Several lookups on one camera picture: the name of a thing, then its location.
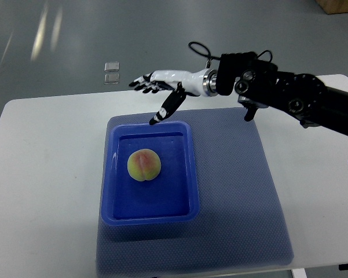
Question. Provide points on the blue plastic tray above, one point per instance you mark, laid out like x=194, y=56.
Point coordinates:
x=172, y=197

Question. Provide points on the yellow pink peach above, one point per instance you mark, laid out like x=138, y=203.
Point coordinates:
x=144, y=165

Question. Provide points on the metal floor plate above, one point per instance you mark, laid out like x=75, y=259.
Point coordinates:
x=111, y=66
x=113, y=78

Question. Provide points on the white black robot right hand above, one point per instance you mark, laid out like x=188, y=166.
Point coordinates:
x=180, y=83

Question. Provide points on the blue grey fabric mat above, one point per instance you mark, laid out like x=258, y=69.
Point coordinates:
x=240, y=223

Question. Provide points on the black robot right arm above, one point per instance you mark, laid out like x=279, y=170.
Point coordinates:
x=259, y=84

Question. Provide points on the wooden box corner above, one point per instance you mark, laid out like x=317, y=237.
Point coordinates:
x=333, y=6

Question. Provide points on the lower metal floor plate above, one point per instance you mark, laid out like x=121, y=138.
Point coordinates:
x=113, y=78

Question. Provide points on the upper metal floor plate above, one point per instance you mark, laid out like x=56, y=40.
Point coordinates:
x=111, y=66

